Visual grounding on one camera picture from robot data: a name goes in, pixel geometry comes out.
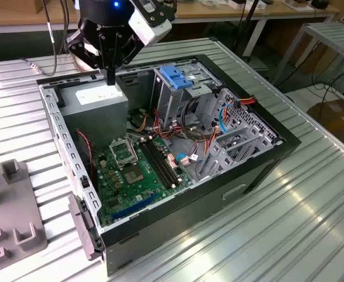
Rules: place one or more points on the small white box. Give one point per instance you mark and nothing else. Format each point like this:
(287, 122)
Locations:
(236, 4)

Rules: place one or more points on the grey power supply unit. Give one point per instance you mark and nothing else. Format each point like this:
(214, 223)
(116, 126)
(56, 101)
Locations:
(95, 117)

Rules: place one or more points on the thin metal locking lever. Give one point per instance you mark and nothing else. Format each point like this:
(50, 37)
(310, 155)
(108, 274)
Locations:
(134, 150)

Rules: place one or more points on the grey metal disk bay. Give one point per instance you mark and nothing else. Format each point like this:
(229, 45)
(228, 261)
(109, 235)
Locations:
(222, 158)

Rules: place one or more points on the wooden desk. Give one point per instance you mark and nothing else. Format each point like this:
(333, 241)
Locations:
(213, 11)

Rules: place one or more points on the small black device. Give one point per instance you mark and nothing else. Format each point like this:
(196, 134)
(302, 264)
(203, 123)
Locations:
(320, 3)

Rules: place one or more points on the brown cardboard box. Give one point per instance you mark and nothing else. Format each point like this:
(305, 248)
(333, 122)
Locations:
(336, 117)

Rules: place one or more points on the black open PC case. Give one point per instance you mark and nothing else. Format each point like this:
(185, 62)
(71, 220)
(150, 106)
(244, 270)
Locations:
(166, 232)

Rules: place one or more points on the black RAM slot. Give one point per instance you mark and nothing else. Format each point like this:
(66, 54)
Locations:
(161, 161)
(157, 162)
(153, 163)
(165, 161)

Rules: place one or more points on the metal slat side table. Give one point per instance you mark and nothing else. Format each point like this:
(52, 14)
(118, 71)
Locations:
(333, 38)

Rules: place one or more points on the blue plastic drive latch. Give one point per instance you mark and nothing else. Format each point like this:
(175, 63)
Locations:
(173, 77)

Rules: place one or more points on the green motherboard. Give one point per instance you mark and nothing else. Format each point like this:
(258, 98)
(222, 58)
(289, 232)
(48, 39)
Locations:
(148, 191)

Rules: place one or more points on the cardboard box on desk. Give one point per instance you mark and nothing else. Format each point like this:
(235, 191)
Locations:
(38, 6)

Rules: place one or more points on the grey metal drive cage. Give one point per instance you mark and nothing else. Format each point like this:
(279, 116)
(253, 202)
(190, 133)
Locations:
(172, 100)

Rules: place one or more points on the grey parts rack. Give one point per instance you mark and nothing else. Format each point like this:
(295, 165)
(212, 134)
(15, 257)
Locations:
(10, 205)

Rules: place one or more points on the white plug connector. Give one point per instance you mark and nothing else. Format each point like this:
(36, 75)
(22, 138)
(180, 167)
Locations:
(185, 161)

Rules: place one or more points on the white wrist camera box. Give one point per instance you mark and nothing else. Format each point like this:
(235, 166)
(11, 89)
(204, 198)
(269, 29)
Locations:
(148, 29)

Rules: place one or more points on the blue expansion slot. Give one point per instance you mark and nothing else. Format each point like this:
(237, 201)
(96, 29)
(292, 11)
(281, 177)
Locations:
(134, 206)

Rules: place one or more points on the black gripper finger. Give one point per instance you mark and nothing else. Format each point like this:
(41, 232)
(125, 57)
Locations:
(117, 53)
(103, 55)

